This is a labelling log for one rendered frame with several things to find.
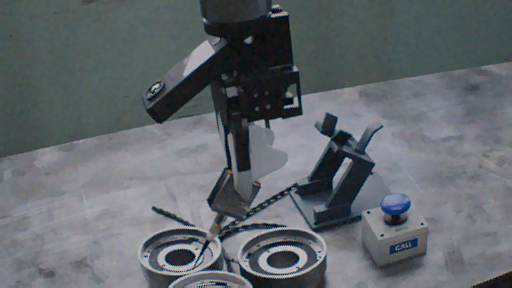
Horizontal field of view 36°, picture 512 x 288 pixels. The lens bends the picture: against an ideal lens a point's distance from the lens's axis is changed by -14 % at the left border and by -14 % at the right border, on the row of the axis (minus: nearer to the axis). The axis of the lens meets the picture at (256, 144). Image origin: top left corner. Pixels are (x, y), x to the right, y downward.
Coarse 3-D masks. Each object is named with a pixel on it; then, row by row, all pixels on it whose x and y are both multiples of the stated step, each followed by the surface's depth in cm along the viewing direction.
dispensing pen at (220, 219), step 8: (224, 168) 100; (224, 176) 99; (216, 184) 101; (216, 192) 100; (208, 200) 101; (216, 216) 101; (224, 216) 101; (216, 224) 101; (208, 232) 102; (216, 232) 102; (208, 240) 102; (200, 256) 103
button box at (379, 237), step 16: (416, 208) 108; (368, 224) 107; (384, 224) 106; (400, 224) 105; (416, 224) 105; (368, 240) 108; (384, 240) 103; (400, 240) 104; (416, 240) 105; (384, 256) 104; (400, 256) 105
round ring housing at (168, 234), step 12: (168, 228) 110; (180, 228) 110; (192, 228) 110; (144, 240) 108; (156, 240) 110; (168, 240) 110; (204, 240) 110; (216, 240) 107; (144, 252) 108; (168, 252) 108; (180, 252) 109; (192, 252) 108; (216, 252) 107; (144, 264) 104; (168, 264) 108; (180, 264) 110; (192, 264) 105; (216, 264) 104; (144, 276) 105; (156, 276) 103; (168, 276) 102; (180, 276) 102
